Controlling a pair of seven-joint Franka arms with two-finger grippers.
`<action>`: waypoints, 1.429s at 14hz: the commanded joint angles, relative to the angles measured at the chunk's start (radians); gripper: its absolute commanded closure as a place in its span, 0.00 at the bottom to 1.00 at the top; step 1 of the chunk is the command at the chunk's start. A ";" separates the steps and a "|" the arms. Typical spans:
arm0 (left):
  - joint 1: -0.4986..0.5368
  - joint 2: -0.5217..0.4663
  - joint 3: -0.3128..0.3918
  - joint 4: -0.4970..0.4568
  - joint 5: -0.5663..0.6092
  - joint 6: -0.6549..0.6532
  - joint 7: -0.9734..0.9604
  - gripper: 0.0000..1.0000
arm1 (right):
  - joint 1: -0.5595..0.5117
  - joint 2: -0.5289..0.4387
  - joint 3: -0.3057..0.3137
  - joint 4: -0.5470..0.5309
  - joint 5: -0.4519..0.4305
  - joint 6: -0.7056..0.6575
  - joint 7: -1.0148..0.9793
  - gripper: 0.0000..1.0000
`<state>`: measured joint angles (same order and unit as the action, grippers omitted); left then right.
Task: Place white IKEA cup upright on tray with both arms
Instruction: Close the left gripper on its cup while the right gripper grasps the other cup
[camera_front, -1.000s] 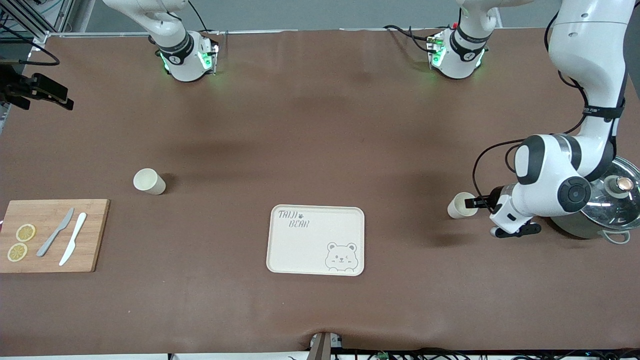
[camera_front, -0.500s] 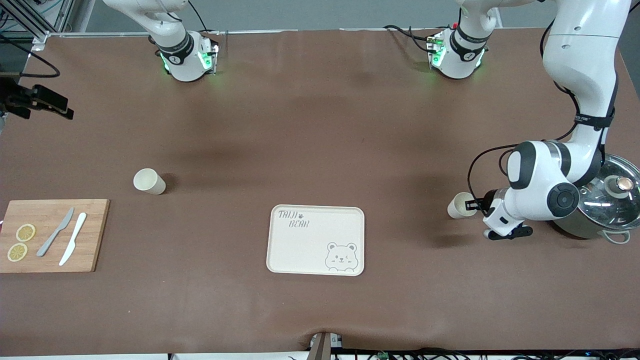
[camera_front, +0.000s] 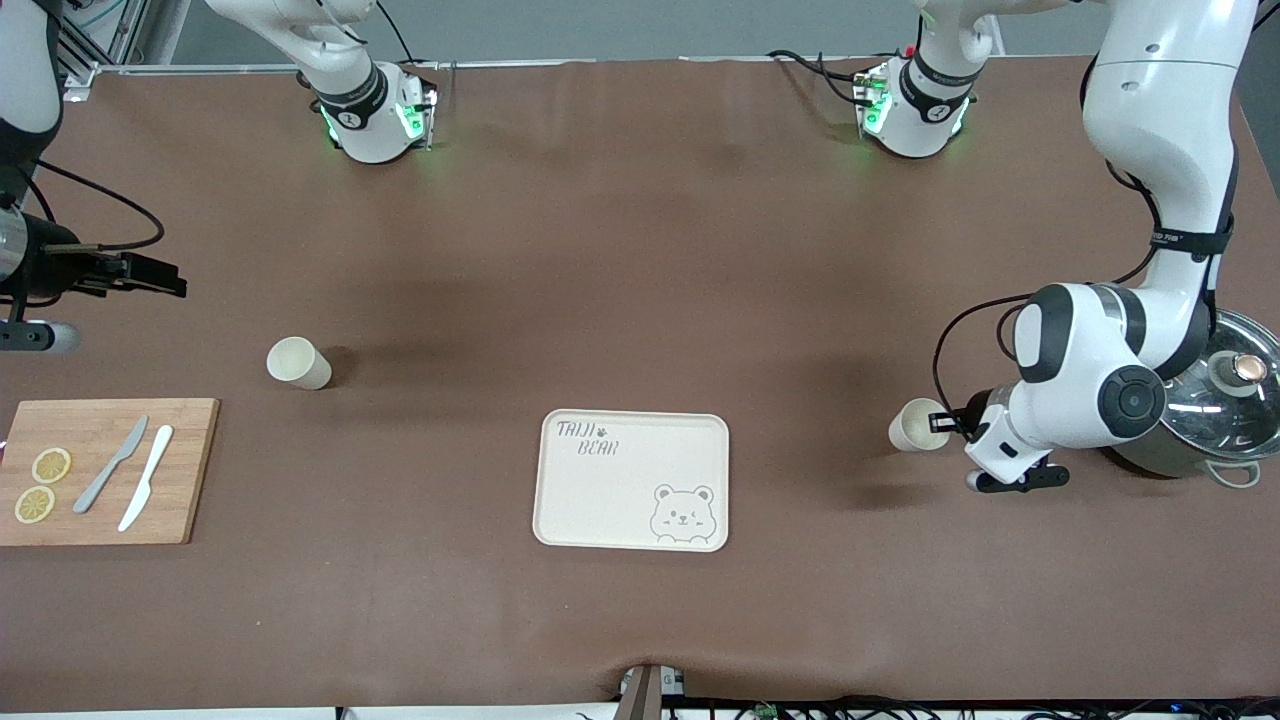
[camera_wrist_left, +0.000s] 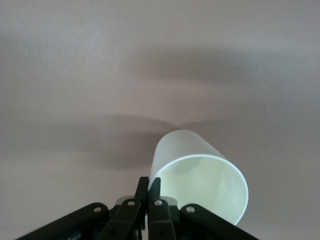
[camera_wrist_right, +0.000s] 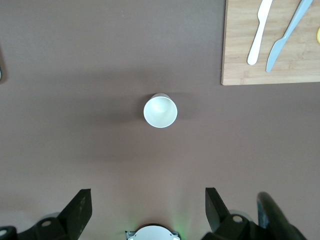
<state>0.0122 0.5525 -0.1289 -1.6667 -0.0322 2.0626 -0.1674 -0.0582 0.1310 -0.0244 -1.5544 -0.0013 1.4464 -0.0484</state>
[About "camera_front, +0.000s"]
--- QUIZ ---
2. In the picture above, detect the aluminium frame rail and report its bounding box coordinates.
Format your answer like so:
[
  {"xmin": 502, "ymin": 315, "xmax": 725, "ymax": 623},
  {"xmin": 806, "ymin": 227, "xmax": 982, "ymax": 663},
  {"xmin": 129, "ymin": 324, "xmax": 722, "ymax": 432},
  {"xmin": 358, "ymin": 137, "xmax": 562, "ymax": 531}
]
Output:
[{"xmin": 60, "ymin": 0, "xmax": 191, "ymax": 103}]

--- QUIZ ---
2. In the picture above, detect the white plastic knife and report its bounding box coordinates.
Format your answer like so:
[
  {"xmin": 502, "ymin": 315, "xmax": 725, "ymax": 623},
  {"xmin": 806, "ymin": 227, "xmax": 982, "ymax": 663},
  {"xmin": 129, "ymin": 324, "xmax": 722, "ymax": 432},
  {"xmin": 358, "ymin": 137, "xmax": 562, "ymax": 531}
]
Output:
[{"xmin": 118, "ymin": 425, "xmax": 175, "ymax": 533}]

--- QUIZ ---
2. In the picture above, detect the black left base cable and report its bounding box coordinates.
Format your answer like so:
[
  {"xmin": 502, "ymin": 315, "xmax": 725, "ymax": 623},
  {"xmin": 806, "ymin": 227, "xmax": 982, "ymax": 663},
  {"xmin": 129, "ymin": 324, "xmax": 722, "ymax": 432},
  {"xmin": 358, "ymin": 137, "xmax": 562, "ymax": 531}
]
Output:
[{"xmin": 765, "ymin": 48, "xmax": 876, "ymax": 109}]

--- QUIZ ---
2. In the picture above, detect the black base cable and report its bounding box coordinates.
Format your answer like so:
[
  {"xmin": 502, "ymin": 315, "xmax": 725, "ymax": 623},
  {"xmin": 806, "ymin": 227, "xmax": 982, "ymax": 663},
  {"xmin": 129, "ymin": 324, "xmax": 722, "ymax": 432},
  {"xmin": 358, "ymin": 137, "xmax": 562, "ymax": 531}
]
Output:
[
  {"xmin": 375, "ymin": 0, "xmax": 443, "ymax": 69},
  {"xmin": 765, "ymin": 48, "xmax": 876, "ymax": 109}
]

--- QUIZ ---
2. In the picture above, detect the metal table edge clamp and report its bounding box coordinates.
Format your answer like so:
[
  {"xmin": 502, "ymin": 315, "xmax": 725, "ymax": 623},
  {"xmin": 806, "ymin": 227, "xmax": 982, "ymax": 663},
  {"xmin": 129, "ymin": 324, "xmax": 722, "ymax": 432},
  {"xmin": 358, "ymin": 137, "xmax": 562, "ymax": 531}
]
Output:
[{"xmin": 618, "ymin": 663, "xmax": 687, "ymax": 720}]

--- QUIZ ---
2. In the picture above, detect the wooden cutting board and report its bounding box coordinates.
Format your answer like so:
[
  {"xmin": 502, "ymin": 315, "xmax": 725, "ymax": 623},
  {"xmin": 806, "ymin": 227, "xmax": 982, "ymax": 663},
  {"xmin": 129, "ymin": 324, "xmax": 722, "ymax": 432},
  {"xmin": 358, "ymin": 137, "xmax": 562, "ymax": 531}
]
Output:
[{"xmin": 0, "ymin": 398, "xmax": 221, "ymax": 547}]

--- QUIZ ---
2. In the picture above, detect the grey plastic knife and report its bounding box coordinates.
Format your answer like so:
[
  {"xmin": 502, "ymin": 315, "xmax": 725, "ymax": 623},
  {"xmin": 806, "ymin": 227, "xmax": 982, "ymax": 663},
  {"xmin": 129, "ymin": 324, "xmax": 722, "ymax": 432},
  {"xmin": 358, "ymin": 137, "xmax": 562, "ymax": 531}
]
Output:
[{"xmin": 72, "ymin": 415, "xmax": 150, "ymax": 515}]

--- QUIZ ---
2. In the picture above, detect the white IKEA cup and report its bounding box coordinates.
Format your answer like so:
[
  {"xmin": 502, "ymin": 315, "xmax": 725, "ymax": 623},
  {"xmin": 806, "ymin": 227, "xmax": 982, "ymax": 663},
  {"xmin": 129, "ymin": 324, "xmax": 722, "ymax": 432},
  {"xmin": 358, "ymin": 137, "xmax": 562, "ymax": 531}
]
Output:
[
  {"xmin": 266, "ymin": 336, "xmax": 333, "ymax": 391},
  {"xmin": 888, "ymin": 397, "xmax": 953, "ymax": 453}
]

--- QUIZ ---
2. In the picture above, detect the glass pot lid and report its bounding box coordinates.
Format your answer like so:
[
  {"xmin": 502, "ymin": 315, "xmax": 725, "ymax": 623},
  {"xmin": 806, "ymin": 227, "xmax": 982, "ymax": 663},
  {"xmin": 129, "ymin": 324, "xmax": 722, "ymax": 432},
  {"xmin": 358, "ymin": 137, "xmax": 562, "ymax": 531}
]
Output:
[{"xmin": 1160, "ymin": 310, "xmax": 1280, "ymax": 461}]

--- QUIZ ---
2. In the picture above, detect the black right base cable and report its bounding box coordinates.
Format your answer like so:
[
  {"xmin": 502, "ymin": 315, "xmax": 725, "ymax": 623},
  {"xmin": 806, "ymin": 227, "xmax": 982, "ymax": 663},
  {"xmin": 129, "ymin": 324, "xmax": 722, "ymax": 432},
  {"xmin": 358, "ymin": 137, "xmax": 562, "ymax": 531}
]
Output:
[{"xmin": 375, "ymin": 0, "xmax": 443, "ymax": 69}]

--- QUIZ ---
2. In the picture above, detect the white bear print tray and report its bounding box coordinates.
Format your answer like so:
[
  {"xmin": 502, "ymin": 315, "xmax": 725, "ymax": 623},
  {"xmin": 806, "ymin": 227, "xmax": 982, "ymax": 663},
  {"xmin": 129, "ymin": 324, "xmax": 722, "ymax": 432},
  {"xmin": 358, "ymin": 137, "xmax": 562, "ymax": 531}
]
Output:
[{"xmin": 532, "ymin": 409, "xmax": 731, "ymax": 553}]

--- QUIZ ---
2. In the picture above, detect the grey pot with glass lid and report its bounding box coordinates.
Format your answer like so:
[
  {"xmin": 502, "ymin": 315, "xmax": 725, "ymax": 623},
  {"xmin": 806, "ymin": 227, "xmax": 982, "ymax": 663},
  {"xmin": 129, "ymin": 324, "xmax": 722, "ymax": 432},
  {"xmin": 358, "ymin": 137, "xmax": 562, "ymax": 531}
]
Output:
[{"xmin": 1100, "ymin": 310, "xmax": 1280, "ymax": 489}]

